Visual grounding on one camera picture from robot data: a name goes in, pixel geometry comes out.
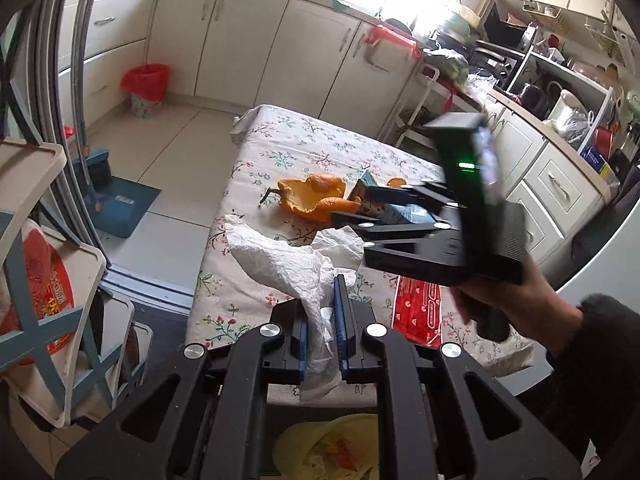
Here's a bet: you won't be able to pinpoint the blue white folding rack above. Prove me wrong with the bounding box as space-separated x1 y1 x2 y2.
0 140 151 431

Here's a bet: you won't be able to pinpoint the blue box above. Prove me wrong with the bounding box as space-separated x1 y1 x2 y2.
580 145 613 176

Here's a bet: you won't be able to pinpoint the blue milk carton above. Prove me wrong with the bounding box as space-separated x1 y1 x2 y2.
347 169 436 226

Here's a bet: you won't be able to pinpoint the person's right forearm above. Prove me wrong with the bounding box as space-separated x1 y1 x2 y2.
520 295 640 480

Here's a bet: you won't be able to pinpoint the red lined trash bin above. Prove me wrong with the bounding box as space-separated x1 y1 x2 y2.
121 63 170 119

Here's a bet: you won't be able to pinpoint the white kettle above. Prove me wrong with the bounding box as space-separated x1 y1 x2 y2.
545 89 588 133

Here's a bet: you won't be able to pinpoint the red snack packet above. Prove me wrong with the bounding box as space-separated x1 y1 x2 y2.
391 280 443 347

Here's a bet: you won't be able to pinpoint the white refrigerator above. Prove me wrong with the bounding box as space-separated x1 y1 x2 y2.
552 200 640 306

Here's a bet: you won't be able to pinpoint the blue broom dustpan set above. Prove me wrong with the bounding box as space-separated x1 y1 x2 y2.
64 0 163 239

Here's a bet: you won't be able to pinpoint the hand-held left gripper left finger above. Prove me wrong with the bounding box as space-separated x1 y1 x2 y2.
55 300 311 480

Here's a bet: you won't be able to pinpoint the black toaster oven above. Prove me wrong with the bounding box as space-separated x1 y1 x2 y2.
472 45 523 91

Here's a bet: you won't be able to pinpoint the white counter shelf rack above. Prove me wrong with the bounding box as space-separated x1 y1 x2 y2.
505 50 616 156

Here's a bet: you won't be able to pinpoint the large orange peel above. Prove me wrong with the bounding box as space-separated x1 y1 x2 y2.
259 173 363 222

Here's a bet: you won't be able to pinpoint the person's right hand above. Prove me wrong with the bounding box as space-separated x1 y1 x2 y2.
452 252 583 356

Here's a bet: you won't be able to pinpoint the metal sliding door frame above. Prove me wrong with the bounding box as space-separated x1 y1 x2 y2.
27 0 201 311

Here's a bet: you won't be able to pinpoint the hanging bin with red bag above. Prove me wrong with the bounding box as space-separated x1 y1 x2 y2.
362 24 421 68

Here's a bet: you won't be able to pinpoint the red printed bag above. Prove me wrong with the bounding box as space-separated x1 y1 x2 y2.
20 220 86 361

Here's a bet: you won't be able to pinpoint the yellow plastic basin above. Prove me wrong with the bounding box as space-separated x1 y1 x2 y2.
272 412 386 480

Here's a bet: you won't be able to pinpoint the white drawer cabinet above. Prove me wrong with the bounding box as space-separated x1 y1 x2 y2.
480 92 621 273

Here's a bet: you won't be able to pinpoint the floral tablecloth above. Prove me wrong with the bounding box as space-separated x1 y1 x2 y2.
185 104 536 378

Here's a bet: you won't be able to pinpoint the black pot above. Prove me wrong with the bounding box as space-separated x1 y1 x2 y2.
520 82 548 116

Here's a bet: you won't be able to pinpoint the red pot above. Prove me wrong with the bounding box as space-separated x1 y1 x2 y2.
592 125 618 153

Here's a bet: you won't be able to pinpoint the black microwave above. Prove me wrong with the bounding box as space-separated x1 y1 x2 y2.
482 0 538 51

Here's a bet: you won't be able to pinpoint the stacked green white pots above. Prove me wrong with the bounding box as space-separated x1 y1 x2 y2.
430 7 481 46

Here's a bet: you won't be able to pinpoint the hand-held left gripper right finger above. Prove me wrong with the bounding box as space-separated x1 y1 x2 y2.
332 274 586 480

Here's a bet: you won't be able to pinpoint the green leafy vegetables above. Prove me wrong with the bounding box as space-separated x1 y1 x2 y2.
422 47 471 86

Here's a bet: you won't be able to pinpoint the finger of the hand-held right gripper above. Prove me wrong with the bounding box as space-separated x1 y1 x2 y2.
330 210 468 287
367 177 458 211

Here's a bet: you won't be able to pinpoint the white shelf cart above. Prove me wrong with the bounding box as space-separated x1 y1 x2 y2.
382 62 481 151

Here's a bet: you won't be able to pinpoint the large white tissue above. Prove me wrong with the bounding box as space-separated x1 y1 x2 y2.
224 214 366 403

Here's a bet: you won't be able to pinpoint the white kitchen base cabinets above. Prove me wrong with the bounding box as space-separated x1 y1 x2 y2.
57 0 431 141

